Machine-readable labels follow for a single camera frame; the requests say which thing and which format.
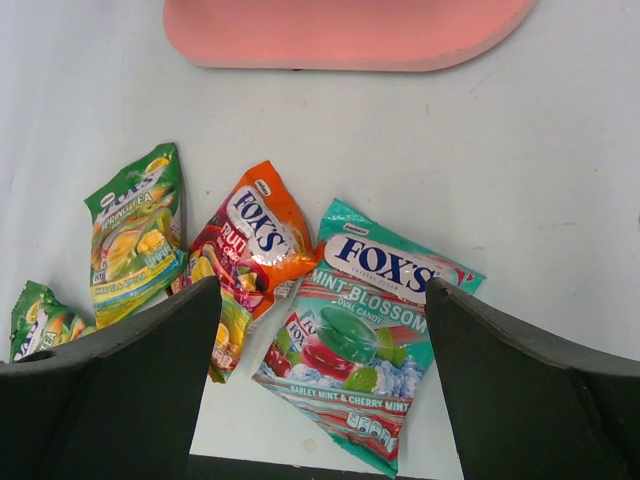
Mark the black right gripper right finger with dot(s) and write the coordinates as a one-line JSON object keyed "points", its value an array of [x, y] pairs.
{"points": [[524, 403]]}

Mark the orange fruits candy bag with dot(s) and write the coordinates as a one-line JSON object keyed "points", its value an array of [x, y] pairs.
{"points": [[257, 244]]}

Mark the teal mint blossom candy bag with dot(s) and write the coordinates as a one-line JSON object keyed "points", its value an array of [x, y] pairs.
{"points": [[354, 346]]}

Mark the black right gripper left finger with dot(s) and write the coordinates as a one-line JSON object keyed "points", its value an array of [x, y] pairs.
{"points": [[120, 403]]}

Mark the green spring tea candy bag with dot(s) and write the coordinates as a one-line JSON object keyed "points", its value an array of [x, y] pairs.
{"points": [[136, 245]]}

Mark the pink three-tier shelf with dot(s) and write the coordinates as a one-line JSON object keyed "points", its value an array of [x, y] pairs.
{"points": [[393, 36]]}

